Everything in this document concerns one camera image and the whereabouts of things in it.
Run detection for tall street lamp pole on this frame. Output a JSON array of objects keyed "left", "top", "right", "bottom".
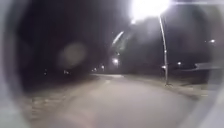
[{"left": 130, "top": 0, "right": 171, "bottom": 87}]

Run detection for grey asphalt path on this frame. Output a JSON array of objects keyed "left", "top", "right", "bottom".
[{"left": 31, "top": 73, "right": 201, "bottom": 128}]

